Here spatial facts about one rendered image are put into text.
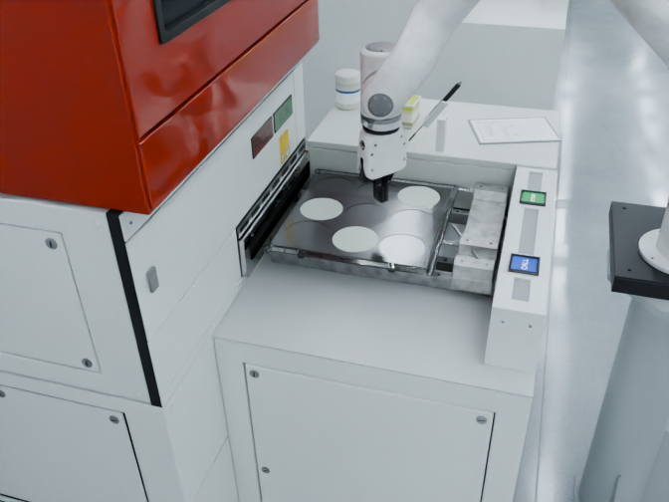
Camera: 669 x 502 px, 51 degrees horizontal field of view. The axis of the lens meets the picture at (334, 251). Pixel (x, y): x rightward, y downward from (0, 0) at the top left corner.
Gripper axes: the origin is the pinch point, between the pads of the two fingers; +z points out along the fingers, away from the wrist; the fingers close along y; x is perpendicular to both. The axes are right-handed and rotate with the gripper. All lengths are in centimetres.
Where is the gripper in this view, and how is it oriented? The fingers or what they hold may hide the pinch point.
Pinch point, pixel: (380, 191)
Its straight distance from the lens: 152.5
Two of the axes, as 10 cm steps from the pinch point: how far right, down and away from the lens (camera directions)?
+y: 8.3, -3.4, 4.5
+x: -5.6, -4.5, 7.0
